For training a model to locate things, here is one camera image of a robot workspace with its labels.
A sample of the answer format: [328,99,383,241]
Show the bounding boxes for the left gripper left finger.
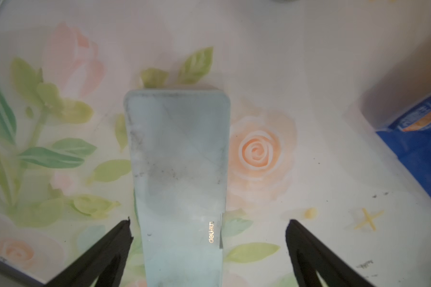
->
[46,220,133,287]

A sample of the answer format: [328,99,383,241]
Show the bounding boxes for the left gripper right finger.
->
[285,220,373,287]

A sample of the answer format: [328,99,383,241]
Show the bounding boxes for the light blue pencil case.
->
[124,89,231,287]

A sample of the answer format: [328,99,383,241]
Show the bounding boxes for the blue white gauze bandage pack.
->
[360,90,431,198]

